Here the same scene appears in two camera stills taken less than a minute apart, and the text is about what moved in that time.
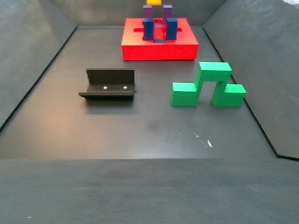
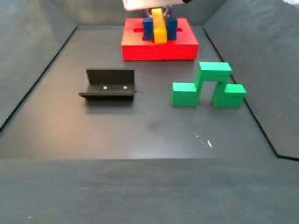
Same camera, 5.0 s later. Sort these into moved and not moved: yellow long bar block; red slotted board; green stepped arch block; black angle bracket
Moved: yellow long bar block
Not moved: red slotted board; black angle bracket; green stepped arch block
